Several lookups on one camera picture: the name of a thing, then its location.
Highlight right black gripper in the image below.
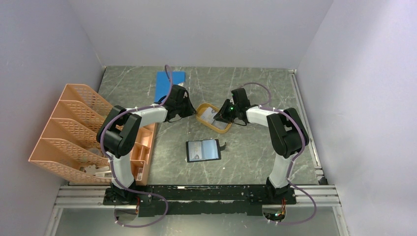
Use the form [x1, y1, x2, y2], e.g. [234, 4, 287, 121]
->
[214, 99, 239, 123]

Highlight yellow oval tray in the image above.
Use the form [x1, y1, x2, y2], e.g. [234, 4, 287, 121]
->
[196, 103, 232, 134]

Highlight black card holder wallet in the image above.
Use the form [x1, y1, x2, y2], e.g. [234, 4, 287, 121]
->
[185, 139, 227, 163]

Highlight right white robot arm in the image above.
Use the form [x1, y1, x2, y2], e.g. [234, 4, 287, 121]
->
[214, 88, 309, 204]

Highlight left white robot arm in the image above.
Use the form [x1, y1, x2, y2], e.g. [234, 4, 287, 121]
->
[96, 85, 196, 205]

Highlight silver VIP card stack left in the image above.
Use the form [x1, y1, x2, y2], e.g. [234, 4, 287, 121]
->
[200, 107, 217, 124]

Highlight blue flat mat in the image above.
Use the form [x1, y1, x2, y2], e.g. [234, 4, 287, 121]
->
[154, 71, 186, 102]

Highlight orange mesh file rack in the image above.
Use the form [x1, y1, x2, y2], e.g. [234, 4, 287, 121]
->
[28, 84, 157, 187]

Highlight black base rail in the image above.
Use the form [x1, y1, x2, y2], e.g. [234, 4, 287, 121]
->
[103, 184, 297, 217]

